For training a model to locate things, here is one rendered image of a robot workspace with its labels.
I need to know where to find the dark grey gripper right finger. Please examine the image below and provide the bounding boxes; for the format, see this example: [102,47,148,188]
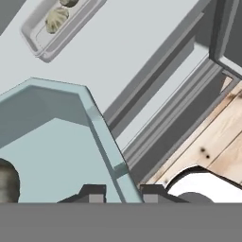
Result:
[139,183,191,204]

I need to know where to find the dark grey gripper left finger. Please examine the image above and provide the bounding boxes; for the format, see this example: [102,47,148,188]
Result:
[56,183,108,204]

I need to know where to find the pale blue tupperware container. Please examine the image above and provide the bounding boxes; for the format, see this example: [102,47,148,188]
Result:
[0,76,145,204]

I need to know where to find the white and black round object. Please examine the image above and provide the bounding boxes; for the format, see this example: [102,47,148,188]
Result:
[165,164,242,204]

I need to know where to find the grey cupboard door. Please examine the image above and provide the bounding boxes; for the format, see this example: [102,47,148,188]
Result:
[208,0,242,80]
[121,56,241,186]

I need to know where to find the grey-brown dumpling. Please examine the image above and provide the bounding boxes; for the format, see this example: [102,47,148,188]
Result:
[0,158,22,204]

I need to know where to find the white rectangular tray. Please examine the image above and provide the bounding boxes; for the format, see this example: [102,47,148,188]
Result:
[20,0,109,64]

